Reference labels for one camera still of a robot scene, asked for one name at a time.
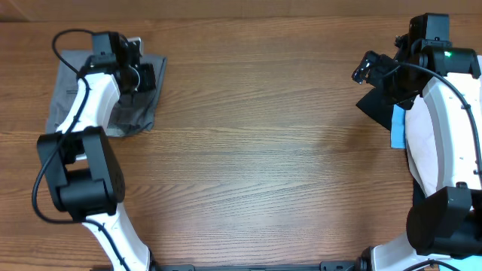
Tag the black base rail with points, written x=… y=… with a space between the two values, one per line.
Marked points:
x=333 y=265

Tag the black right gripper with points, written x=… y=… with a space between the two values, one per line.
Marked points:
x=379 y=63

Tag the grey shorts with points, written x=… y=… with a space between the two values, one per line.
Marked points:
x=134 y=113

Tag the black folded garment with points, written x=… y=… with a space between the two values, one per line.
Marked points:
x=374 y=105

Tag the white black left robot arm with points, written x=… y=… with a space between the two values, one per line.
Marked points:
x=80 y=180

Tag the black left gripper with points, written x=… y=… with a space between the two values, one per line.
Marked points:
x=149 y=81

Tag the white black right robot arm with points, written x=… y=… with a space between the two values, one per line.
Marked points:
x=445 y=228

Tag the light blue garment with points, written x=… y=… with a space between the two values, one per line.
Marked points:
x=397 y=132

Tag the beige shorts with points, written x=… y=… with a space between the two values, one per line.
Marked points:
x=440 y=140

